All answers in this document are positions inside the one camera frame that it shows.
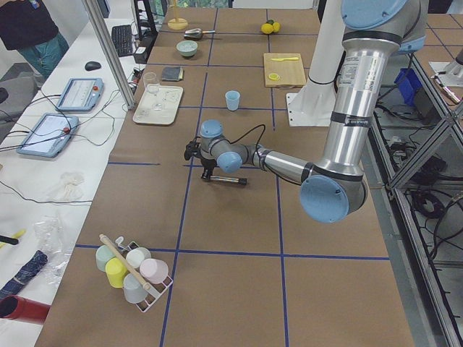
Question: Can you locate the red cylinder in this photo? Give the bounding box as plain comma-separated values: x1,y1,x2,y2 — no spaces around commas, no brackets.
1,296,51,325

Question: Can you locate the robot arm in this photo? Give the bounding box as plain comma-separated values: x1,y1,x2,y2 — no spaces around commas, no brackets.
194,1,428,223

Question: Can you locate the small black box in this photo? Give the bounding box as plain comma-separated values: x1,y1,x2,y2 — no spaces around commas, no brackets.
133,46,148,64

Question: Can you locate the person in black shirt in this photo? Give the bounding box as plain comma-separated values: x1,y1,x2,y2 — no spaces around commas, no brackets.
1,1,69,79

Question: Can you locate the pink cup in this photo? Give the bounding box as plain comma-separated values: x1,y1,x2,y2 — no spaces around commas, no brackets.
140,258,169,284

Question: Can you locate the mint green cup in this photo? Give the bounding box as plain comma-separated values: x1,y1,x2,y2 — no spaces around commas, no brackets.
95,245,115,272

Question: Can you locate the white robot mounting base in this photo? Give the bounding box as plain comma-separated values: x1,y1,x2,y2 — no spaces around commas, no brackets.
286,0,348,128

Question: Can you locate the grey folded cloth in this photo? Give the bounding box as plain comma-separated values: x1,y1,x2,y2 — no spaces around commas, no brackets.
161,67,184,82

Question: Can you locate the white wire cup rack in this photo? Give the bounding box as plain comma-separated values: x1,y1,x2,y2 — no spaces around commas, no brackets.
115,236,173,312

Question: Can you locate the aluminium frame post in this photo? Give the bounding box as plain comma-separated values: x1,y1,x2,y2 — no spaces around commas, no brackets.
82,0,135,110

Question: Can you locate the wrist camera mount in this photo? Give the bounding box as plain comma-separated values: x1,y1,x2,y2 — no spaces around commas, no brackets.
184,141,202,160

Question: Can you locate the far blue teach pendant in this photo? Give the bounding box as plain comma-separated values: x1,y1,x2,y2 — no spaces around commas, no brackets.
55,78,104,112

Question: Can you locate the black computer mouse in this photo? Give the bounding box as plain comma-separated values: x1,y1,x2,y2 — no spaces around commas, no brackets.
84,61,101,72

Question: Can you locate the yellow plastic knife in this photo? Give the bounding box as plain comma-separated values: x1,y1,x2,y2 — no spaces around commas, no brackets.
271,56,300,61

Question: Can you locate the wooden cutting board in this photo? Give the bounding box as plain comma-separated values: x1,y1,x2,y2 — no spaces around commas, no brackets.
263,53,307,87

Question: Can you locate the blue folded umbrella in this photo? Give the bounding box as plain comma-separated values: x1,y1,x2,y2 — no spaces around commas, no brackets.
1,250,48,299

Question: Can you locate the light blue plastic cup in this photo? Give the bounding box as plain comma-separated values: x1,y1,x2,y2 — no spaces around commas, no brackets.
225,90,241,111

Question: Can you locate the metal ice scoop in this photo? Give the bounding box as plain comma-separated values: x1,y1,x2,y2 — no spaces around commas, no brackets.
184,28,216,40

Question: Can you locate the near blue teach pendant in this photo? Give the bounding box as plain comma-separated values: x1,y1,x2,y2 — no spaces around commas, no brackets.
16,113,79,158

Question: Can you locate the black keyboard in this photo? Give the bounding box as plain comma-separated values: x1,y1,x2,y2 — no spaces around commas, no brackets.
111,25,133,57

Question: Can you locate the wooden mug tree stand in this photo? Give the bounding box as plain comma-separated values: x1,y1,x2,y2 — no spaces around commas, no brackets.
167,0,188,30

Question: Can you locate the pale grey cup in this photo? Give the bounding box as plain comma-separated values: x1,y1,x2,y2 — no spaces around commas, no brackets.
123,273,148,304

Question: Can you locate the clear plastic bag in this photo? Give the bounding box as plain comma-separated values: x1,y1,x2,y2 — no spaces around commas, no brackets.
33,215,76,288

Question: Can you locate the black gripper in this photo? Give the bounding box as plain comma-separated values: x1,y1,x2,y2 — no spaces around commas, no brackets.
200,158,217,180

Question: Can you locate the blue teach pendant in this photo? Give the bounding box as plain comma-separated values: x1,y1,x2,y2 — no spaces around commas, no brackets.
16,113,79,158
55,78,104,112

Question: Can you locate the green bowl of ice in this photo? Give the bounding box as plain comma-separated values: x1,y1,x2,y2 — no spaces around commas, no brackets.
176,40,198,58

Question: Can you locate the yellow cup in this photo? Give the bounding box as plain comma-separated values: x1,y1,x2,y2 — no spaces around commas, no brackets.
105,257,128,288

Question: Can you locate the white cup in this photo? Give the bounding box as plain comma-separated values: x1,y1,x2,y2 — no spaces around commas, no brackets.
126,247,151,270

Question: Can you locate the cream bear serving tray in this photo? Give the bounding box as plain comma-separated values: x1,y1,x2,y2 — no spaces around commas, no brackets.
132,84,183,126

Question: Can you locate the clear wine glass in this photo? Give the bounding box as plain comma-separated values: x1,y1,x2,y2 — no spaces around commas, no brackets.
143,72,163,111

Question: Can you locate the wooden rack handle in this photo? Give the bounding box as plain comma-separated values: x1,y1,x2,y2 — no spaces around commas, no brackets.
99,234,150,291

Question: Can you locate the blue storage bin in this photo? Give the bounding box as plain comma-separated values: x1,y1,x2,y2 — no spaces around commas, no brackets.
394,68,422,106

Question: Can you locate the steel muddler black tip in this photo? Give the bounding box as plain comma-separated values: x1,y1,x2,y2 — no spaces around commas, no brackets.
209,176,247,186

